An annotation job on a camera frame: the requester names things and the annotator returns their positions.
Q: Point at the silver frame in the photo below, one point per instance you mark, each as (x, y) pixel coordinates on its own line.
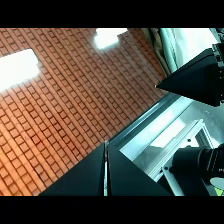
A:
(166, 133)

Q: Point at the beige garment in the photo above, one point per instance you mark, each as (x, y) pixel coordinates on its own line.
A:
(156, 50)

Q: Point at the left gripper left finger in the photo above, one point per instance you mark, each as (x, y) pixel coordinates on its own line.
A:
(85, 176)

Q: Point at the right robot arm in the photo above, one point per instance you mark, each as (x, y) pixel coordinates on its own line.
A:
(196, 165)

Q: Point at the white garment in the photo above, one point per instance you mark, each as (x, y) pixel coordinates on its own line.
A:
(171, 46)

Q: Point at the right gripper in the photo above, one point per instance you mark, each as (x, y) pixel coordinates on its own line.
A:
(219, 53)

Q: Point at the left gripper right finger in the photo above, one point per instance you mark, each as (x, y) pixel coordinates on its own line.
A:
(133, 180)

